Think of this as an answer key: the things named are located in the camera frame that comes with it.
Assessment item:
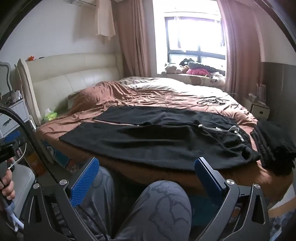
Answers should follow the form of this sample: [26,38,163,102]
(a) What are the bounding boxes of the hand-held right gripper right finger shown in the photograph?
[194,157,271,241]

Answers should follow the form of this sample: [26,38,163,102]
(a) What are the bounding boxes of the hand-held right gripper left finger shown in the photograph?
[23,157,111,241]

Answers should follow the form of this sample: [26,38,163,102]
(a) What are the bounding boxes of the black pants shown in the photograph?
[59,105,261,171]

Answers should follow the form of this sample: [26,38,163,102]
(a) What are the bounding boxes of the person's left hand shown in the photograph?
[0,169,15,201]

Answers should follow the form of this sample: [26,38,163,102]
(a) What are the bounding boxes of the person's left leg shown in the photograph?
[79,166,130,241]

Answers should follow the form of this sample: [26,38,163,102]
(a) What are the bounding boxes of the white nightstand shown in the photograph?
[0,96,35,144]

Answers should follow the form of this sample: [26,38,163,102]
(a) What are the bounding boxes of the green tissue packet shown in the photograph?
[43,108,58,122]

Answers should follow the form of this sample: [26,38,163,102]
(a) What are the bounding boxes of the person's grey patterned legs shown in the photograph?
[116,180,192,241]

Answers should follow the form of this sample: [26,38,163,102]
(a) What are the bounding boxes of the stack of folded black clothes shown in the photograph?
[250,119,296,176]

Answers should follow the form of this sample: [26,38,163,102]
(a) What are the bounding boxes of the small white bedside cabinet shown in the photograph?
[251,102,270,121]

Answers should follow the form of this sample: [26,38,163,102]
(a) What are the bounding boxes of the cream bed headboard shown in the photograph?
[15,53,123,130]

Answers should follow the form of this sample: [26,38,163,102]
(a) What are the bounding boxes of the brown blanket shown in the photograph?
[37,81,287,204]

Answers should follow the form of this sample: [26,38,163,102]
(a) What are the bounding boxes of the small white rack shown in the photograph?
[256,83,267,104]

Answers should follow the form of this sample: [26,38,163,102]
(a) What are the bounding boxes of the pink cloth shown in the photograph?
[186,68,208,76]

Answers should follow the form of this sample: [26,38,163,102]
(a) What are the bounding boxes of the black garment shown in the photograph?
[188,62,223,71]

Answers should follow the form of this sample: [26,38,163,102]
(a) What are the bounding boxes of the dark grey wardrobe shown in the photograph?
[261,61,296,126]

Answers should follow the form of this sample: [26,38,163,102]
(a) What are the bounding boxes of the black plush toy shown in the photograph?
[179,58,198,67]

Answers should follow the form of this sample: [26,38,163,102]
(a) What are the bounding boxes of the pink curtain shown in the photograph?
[116,0,160,78]
[217,0,263,109]

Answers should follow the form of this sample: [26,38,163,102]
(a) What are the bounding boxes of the window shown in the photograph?
[165,16,226,70]

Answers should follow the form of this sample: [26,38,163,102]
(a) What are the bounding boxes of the beige hanging cloth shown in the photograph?
[95,0,116,43]

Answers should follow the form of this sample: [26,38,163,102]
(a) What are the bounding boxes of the thick black cable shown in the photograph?
[0,104,60,186]

